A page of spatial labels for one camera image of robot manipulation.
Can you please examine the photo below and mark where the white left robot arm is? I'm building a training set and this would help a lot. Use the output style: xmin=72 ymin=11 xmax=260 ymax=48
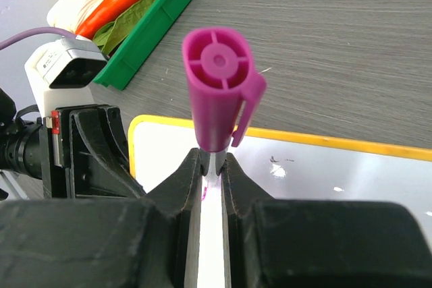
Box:
xmin=1 ymin=92 xmax=145 ymax=199

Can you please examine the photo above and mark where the green plastic vegetable tray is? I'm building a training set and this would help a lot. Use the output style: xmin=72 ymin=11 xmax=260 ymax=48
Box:
xmin=93 ymin=0 xmax=191 ymax=90

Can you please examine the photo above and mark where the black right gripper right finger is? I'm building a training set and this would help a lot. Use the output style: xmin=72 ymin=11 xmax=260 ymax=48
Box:
xmin=221 ymin=154 xmax=431 ymax=287

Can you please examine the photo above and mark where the green spinach leaf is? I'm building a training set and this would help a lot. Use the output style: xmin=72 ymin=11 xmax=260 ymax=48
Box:
xmin=92 ymin=0 xmax=155 ymax=55

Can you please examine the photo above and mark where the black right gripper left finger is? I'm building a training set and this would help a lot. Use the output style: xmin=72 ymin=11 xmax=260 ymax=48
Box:
xmin=1 ymin=148 xmax=201 ymax=287

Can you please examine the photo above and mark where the large orange carrot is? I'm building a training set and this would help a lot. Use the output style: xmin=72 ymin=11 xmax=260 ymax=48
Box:
xmin=76 ymin=0 xmax=139 ymax=39

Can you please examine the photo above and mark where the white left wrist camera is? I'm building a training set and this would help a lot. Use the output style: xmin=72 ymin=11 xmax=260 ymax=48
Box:
xmin=24 ymin=36 xmax=108 ymax=118

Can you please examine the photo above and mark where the orange framed whiteboard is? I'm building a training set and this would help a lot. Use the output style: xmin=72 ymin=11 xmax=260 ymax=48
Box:
xmin=128 ymin=115 xmax=431 ymax=287

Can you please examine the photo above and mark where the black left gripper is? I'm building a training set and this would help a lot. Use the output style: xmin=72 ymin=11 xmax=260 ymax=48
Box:
xmin=1 ymin=105 xmax=145 ymax=198

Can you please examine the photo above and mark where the purple capped marker pen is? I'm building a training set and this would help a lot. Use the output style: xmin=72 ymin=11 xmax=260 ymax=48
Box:
xmin=182 ymin=26 xmax=267 ymax=188

